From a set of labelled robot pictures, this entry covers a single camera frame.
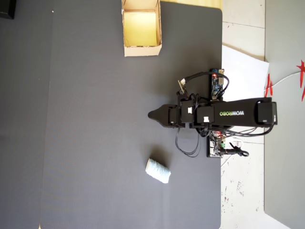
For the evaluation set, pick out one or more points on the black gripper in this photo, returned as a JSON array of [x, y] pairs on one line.
[[174, 117]]

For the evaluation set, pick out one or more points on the block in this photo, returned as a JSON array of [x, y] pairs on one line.
[[158, 171]]

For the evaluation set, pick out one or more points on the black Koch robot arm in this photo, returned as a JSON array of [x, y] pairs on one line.
[[233, 114]]

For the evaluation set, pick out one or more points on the open cardboard box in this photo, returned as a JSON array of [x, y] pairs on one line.
[[143, 51]]

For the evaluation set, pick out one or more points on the black box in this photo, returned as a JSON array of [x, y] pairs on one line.
[[6, 8]]

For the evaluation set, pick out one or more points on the dark grey textured mat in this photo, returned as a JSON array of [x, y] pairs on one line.
[[21, 119], [107, 119]]

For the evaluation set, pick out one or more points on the blue circuit board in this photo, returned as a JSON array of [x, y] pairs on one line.
[[215, 86]]

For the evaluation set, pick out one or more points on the motor driver board green terminal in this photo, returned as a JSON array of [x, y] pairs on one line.
[[214, 149]]

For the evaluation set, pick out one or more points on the black power plug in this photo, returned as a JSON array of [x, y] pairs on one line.
[[234, 152]]

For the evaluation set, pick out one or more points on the black base wiring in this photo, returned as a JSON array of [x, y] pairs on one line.
[[247, 134]]

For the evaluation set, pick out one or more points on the white paper sheet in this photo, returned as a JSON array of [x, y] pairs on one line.
[[243, 78]]

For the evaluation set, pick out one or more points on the small red paper cutout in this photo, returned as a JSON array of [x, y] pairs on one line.
[[269, 87]]

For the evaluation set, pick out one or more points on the red star paper cutout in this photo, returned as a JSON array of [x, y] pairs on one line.
[[302, 71]]

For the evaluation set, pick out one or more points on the bare wrist camera board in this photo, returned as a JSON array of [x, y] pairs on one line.
[[181, 87]]

